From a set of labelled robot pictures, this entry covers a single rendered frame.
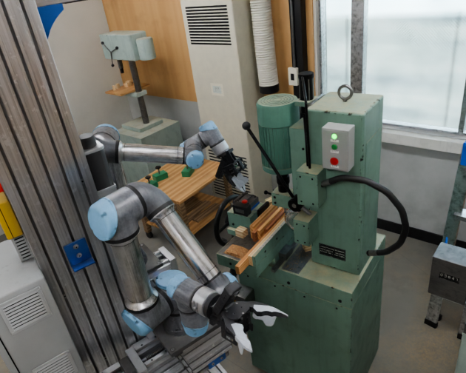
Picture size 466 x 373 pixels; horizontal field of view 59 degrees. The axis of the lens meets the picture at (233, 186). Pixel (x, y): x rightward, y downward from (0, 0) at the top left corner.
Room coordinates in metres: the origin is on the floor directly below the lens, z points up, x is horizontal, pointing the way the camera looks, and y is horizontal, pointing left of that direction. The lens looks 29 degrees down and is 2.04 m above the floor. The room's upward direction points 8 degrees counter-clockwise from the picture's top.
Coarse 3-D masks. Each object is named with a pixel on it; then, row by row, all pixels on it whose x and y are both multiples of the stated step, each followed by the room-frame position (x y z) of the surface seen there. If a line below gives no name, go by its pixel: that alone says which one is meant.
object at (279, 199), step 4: (276, 188) 1.69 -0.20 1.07; (272, 192) 1.65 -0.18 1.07; (276, 192) 1.65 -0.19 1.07; (280, 192) 1.64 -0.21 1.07; (292, 192) 1.63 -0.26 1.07; (272, 196) 1.65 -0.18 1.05; (276, 196) 1.64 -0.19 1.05; (280, 196) 1.62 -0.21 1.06; (284, 196) 1.61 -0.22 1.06; (288, 196) 1.60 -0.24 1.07; (272, 200) 1.65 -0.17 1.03; (276, 200) 1.64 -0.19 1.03; (280, 200) 1.62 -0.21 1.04; (284, 200) 1.61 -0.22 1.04; (288, 200) 1.60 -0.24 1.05; (272, 204) 1.65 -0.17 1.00; (276, 204) 1.64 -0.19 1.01; (280, 204) 1.63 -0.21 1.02; (284, 204) 1.61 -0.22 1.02; (288, 208) 1.60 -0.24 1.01
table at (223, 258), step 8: (232, 232) 1.68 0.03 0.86; (248, 232) 1.60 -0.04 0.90; (288, 232) 1.58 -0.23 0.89; (232, 240) 1.56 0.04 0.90; (240, 240) 1.55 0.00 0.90; (248, 240) 1.55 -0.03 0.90; (280, 240) 1.52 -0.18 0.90; (288, 240) 1.57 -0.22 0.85; (224, 248) 1.51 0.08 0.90; (248, 248) 1.49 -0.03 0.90; (280, 248) 1.51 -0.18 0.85; (224, 256) 1.45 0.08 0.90; (232, 256) 1.44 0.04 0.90; (272, 256) 1.45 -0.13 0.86; (224, 264) 1.46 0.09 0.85; (232, 264) 1.43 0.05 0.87; (264, 264) 1.40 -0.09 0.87; (248, 272) 1.38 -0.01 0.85; (256, 272) 1.35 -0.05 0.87
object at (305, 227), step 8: (296, 216) 1.42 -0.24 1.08; (304, 216) 1.41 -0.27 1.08; (312, 216) 1.40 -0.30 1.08; (296, 224) 1.39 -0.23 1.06; (304, 224) 1.37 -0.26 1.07; (312, 224) 1.39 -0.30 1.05; (296, 232) 1.39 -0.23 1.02; (304, 232) 1.37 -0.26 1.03; (312, 232) 1.38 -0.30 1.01; (296, 240) 1.39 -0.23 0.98; (304, 240) 1.37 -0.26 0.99; (312, 240) 1.38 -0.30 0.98
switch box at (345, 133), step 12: (324, 132) 1.34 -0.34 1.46; (336, 132) 1.31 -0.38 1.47; (348, 132) 1.29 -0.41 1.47; (324, 144) 1.34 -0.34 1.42; (348, 144) 1.29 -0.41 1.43; (324, 156) 1.34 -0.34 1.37; (336, 156) 1.32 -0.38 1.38; (348, 156) 1.29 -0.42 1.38; (336, 168) 1.32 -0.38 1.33; (348, 168) 1.29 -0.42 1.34
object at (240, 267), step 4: (268, 232) 1.53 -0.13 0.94; (264, 236) 1.50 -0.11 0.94; (260, 240) 1.48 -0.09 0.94; (256, 244) 1.45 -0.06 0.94; (252, 248) 1.43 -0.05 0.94; (248, 252) 1.40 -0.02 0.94; (244, 256) 1.38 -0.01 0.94; (240, 260) 1.36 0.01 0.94; (244, 260) 1.36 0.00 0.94; (248, 260) 1.37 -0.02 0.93; (236, 264) 1.34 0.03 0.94; (240, 264) 1.33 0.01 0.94; (244, 264) 1.35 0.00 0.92; (248, 264) 1.37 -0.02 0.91; (236, 268) 1.33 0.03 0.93; (240, 268) 1.33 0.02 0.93; (244, 268) 1.35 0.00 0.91; (236, 272) 1.33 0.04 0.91; (240, 272) 1.32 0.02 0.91
